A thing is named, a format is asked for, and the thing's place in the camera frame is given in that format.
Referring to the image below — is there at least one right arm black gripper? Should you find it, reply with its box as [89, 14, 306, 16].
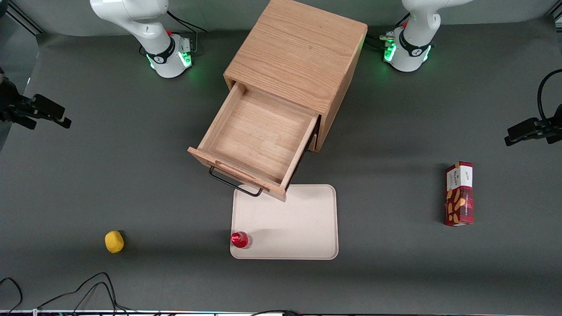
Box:
[0, 81, 72, 130]

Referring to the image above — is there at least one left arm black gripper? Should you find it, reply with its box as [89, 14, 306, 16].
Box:
[504, 104, 562, 147]

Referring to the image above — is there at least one long black metal drawer handle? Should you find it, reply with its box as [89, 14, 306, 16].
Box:
[209, 166, 264, 197]

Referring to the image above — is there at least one wooden two-drawer cabinet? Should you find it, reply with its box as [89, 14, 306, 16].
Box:
[223, 0, 368, 153]

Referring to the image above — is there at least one red cookie box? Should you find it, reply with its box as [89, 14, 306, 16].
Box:
[443, 161, 474, 227]

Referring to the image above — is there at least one yellow lemon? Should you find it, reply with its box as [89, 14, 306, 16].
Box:
[104, 230, 125, 254]

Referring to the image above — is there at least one red-capped small bottle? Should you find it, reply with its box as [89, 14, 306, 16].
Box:
[231, 232, 252, 249]

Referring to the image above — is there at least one cream rectangular plastic tray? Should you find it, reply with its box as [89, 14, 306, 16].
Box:
[230, 184, 339, 260]

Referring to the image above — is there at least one black looped gripper cable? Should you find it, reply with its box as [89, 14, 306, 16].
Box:
[537, 69, 562, 121]

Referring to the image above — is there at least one black right arm base cable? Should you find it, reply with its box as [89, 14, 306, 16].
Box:
[167, 8, 209, 55]

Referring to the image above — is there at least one black arm base cable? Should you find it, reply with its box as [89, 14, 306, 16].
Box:
[365, 12, 411, 48]
[167, 8, 209, 55]

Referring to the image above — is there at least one black left arm base cable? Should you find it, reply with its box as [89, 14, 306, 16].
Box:
[365, 12, 411, 48]

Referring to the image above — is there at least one black floor cable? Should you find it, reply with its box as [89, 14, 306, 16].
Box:
[0, 277, 23, 315]
[250, 309, 304, 316]
[72, 281, 117, 315]
[35, 272, 133, 313]

